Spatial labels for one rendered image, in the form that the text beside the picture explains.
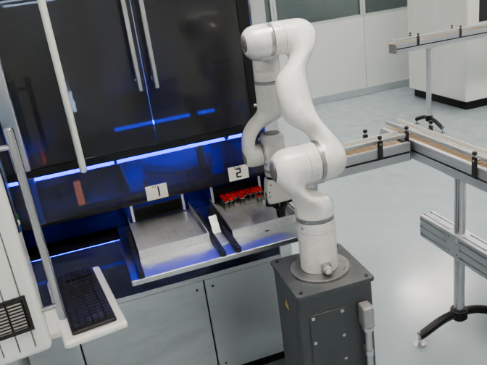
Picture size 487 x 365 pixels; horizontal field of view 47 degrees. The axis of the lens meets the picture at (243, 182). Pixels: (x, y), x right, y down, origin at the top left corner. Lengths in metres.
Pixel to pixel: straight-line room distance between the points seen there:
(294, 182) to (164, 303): 1.03
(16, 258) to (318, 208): 0.88
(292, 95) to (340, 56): 5.92
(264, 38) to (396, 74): 6.41
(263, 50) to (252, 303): 1.26
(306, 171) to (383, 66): 6.33
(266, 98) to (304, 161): 0.36
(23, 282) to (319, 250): 0.87
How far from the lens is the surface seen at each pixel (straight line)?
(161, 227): 2.23
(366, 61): 7.75
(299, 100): 1.65
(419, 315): 3.12
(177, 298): 2.43
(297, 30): 1.71
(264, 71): 1.86
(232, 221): 2.18
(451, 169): 2.55
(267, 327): 2.64
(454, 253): 2.74
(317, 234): 1.71
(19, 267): 1.70
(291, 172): 1.60
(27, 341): 1.81
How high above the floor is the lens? 1.79
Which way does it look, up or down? 21 degrees down
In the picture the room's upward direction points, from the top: 8 degrees counter-clockwise
